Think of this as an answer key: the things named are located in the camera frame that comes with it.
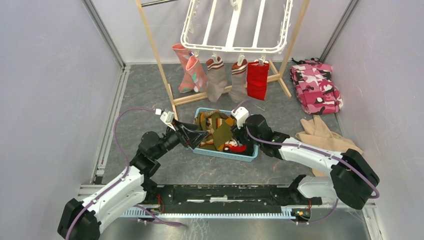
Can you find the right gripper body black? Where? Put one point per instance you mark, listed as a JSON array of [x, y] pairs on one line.
[[242, 135]]

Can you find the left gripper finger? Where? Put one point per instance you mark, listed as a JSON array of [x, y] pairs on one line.
[[195, 138], [187, 128]]

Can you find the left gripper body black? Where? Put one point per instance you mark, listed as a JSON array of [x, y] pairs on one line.
[[180, 133]]

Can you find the red sock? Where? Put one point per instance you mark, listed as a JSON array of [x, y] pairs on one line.
[[233, 147], [257, 77]]

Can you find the pink sock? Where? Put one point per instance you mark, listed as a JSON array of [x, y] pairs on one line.
[[183, 55], [197, 77]]

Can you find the grey brown striped sock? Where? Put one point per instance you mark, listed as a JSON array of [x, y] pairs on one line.
[[217, 80]]

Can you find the white clip hanger frame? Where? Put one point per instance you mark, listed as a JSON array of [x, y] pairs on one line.
[[242, 27]]

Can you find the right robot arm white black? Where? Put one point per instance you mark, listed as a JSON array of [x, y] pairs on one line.
[[347, 175]]

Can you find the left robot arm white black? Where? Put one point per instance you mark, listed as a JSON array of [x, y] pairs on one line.
[[88, 218]]

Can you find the olive yellow sock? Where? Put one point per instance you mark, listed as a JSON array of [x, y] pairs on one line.
[[218, 126]]

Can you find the blue plastic basket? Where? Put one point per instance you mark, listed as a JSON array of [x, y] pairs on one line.
[[223, 154]]

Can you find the beige cloth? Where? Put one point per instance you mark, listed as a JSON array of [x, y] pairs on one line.
[[316, 133]]

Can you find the pink camouflage bag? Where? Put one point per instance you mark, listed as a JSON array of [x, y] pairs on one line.
[[314, 88]]

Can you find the black metal rod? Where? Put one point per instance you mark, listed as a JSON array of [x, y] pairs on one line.
[[156, 2]]

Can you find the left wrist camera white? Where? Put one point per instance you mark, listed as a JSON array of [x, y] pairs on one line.
[[166, 116]]

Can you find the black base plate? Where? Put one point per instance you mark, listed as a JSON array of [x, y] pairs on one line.
[[226, 199]]

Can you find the wooden rack frame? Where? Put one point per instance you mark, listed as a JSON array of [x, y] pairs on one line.
[[152, 49]]

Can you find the toothed cable rail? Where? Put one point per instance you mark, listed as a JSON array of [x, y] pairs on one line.
[[285, 213]]

